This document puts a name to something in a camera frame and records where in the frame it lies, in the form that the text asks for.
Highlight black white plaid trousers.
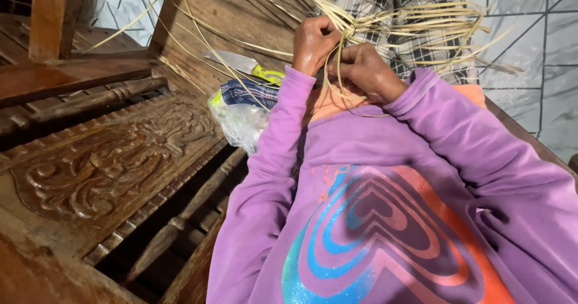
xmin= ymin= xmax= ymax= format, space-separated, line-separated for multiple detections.
xmin=320 ymin=0 xmax=479 ymax=86

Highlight carved wooden bench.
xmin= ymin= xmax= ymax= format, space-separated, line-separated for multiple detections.
xmin=0 ymin=0 xmax=578 ymax=304

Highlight knife with yellow handle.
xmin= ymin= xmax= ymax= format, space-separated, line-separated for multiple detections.
xmin=202 ymin=49 xmax=286 ymax=86

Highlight clear plastic bag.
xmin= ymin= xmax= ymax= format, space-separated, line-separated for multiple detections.
xmin=207 ymin=90 xmax=272 ymax=155

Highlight person's right hand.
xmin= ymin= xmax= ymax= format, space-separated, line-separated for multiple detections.
xmin=327 ymin=42 xmax=409 ymax=105

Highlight person's left hand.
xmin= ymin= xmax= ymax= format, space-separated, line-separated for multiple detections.
xmin=292 ymin=16 xmax=343 ymax=77

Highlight bundle of pale straw strips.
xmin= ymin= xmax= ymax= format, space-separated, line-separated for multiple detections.
xmin=86 ymin=0 xmax=524 ymax=117

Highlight purple printed sweatshirt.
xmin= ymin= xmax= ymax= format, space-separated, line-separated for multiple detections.
xmin=206 ymin=65 xmax=578 ymax=304

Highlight blue plaid cloth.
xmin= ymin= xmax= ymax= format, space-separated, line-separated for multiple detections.
xmin=220 ymin=78 xmax=280 ymax=111

